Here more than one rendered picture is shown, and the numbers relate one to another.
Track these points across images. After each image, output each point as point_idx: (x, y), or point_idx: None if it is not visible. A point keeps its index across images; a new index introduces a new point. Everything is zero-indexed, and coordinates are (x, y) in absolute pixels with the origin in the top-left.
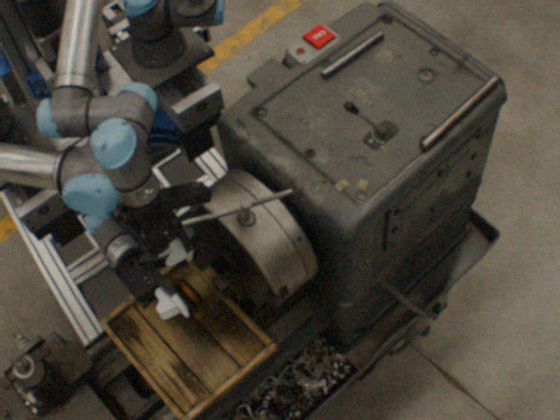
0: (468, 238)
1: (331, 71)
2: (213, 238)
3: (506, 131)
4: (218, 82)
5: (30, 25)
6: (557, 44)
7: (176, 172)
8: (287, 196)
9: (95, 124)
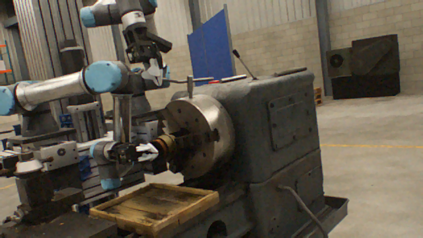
0: (330, 211)
1: (224, 79)
2: (172, 121)
3: (338, 231)
4: None
5: (69, 69)
6: (352, 198)
7: None
8: None
9: (113, 6)
